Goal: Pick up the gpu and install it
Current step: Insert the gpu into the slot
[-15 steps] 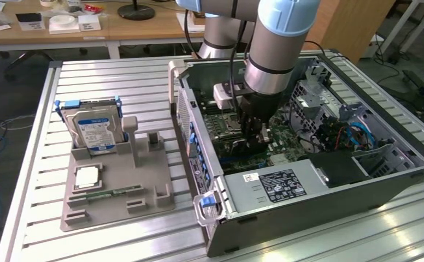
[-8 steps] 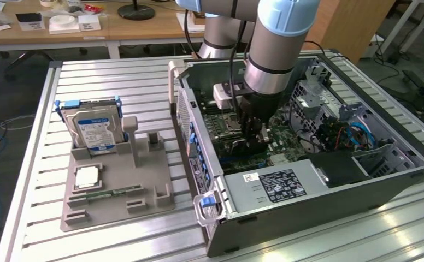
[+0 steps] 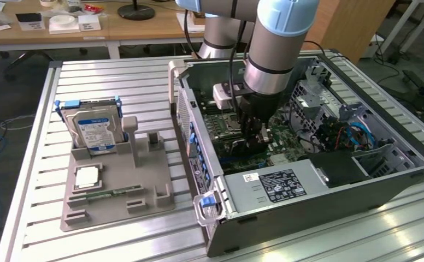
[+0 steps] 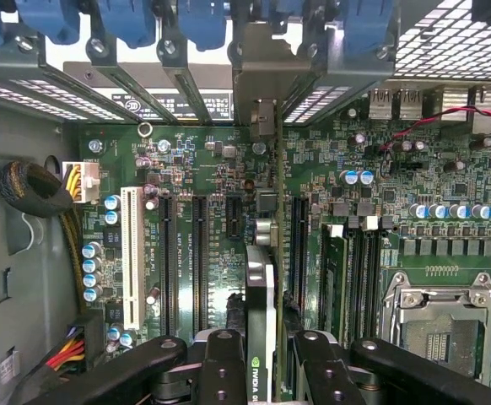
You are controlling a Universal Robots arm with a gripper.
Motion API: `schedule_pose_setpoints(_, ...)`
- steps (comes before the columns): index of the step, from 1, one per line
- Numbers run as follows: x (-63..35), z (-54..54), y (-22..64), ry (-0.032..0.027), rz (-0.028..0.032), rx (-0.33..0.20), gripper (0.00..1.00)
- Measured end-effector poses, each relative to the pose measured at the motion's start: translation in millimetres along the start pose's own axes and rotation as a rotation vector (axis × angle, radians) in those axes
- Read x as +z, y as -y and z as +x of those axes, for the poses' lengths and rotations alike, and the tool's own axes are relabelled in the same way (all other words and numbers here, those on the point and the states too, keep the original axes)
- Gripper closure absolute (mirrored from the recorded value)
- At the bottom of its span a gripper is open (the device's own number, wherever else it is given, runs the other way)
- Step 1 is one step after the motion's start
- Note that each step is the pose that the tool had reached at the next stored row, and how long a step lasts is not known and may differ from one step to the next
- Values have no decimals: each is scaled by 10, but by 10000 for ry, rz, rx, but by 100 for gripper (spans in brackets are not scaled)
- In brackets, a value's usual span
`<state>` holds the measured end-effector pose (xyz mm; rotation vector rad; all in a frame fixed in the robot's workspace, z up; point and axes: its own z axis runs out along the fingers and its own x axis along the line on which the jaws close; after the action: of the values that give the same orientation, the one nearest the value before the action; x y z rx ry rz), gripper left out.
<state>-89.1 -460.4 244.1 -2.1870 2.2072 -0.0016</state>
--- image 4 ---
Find sleeved power cable white plug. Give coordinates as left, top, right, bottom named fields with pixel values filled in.
left=0, top=159, right=102, bottom=316

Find black open PC case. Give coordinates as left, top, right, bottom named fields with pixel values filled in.
left=0, top=0, right=491, bottom=405

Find empty RAM slot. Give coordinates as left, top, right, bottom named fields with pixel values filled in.
left=361, top=215, right=376, bottom=341
left=374, top=219, right=386, bottom=338
left=348, top=219, right=362, bottom=341

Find coloured power wire bundle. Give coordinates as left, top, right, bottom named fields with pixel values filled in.
left=45, top=312, right=104, bottom=377

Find black short expansion slot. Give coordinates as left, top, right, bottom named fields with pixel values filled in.
left=224, top=195, right=244, bottom=238

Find white expansion slot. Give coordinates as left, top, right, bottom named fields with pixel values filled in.
left=120, top=185, right=145, bottom=331

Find black long expansion slot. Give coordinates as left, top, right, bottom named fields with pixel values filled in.
left=157, top=192, right=179, bottom=338
left=191, top=194, right=211, bottom=337
left=290, top=194, right=310, bottom=316

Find green motherboard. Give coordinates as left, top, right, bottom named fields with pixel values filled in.
left=76, top=84, right=491, bottom=405

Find red black fan wire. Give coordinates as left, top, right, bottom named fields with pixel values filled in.
left=378, top=105, right=491, bottom=153

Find CPU socket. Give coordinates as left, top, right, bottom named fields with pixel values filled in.
left=380, top=269, right=491, bottom=381

